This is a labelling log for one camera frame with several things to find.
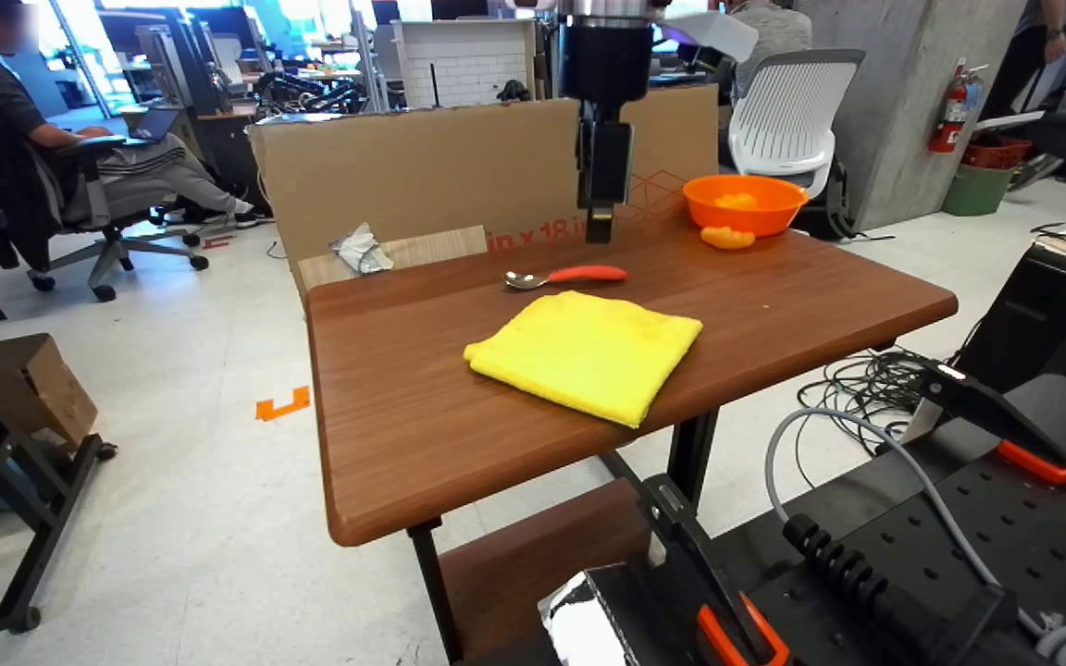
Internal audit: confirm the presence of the black stand frame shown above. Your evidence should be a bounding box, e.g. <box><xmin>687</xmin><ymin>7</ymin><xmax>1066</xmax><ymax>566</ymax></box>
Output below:
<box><xmin>0</xmin><ymin>414</ymin><xmax>117</xmax><ymax>631</ymax></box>

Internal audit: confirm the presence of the yellow folded cloth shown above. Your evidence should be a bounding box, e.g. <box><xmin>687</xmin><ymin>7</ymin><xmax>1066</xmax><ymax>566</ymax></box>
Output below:
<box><xmin>461</xmin><ymin>292</ymin><xmax>702</xmax><ymax>428</ymax></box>

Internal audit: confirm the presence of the red fire extinguisher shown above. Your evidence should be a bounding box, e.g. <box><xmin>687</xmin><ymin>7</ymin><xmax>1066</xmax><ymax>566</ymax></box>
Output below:
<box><xmin>928</xmin><ymin>64</ymin><xmax>970</xmax><ymax>150</ymax></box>

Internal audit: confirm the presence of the white office chair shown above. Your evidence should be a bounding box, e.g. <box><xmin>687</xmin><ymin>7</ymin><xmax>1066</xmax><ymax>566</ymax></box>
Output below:
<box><xmin>728</xmin><ymin>48</ymin><xmax>866</xmax><ymax>197</ymax></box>

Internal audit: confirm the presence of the grey cable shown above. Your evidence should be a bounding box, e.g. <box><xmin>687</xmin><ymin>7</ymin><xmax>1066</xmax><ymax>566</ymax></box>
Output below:
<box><xmin>761</xmin><ymin>349</ymin><xmax>1066</xmax><ymax>666</ymax></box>

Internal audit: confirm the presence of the black office chair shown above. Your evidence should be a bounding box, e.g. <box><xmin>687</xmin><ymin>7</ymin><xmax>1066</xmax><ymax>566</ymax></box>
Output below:
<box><xmin>0</xmin><ymin>155</ymin><xmax>207</xmax><ymax>301</ymax></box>

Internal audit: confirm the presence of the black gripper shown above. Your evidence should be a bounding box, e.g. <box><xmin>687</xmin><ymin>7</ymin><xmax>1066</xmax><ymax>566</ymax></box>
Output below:
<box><xmin>578</xmin><ymin>98</ymin><xmax>629</xmax><ymax>243</ymax></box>

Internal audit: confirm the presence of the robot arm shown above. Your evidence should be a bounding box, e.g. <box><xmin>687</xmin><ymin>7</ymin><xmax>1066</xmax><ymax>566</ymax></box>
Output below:
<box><xmin>562</xmin><ymin>0</ymin><xmax>652</xmax><ymax>243</ymax></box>

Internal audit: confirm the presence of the yellow toy in bowl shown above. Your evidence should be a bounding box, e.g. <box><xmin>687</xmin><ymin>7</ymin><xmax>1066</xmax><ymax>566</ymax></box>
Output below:
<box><xmin>714</xmin><ymin>191</ymin><xmax>761</xmax><ymax>209</ymax></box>

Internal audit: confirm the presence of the orange plastic toy piece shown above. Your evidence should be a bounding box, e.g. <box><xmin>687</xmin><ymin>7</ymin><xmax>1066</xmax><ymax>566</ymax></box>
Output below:
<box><xmin>698</xmin><ymin>224</ymin><xmax>760</xmax><ymax>250</ymax></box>

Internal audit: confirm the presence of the orange handled metal spoon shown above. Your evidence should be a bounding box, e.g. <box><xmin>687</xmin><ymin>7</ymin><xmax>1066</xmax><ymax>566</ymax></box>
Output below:
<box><xmin>503</xmin><ymin>264</ymin><xmax>629</xmax><ymax>292</ymax></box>

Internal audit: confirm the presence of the seated person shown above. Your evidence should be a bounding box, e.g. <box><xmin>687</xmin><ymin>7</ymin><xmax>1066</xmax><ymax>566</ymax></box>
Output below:
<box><xmin>0</xmin><ymin>64</ymin><xmax>258</xmax><ymax>224</ymax></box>

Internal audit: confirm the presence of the crumpled white paper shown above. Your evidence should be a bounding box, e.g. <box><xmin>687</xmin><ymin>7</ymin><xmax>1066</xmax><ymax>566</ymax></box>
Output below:
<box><xmin>337</xmin><ymin>223</ymin><xmax>391</xmax><ymax>276</ymax></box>

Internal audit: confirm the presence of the orange plastic bowl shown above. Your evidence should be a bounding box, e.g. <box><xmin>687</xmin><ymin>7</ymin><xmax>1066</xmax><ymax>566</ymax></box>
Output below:
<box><xmin>680</xmin><ymin>175</ymin><xmax>807</xmax><ymax>236</ymax></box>

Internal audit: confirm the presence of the green bin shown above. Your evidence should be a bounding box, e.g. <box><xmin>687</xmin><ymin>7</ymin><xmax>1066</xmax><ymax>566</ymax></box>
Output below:
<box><xmin>942</xmin><ymin>167</ymin><xmax>1011</xmax><ymax>214</ymax></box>

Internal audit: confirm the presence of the cardboard box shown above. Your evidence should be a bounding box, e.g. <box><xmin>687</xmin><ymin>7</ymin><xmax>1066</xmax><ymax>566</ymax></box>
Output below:
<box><xmin>248</xmin><ymin>84</ymin><xmax>717</xmax><ymax>294</ymax></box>

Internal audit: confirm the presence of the orange handled black clamp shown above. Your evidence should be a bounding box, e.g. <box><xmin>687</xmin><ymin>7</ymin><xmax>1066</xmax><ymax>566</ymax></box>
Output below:
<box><xmin>918</xmin><ymin>361</ymin><xmax>1066</xmax><ymax>487</ymax></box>

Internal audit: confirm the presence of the brown table crossbar panel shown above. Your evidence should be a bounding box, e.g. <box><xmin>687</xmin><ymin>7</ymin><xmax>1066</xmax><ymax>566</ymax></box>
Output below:
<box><xmin>440</xmin><ymin>479</ymin><xmax>646</xmax><ymax>666</ymax></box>

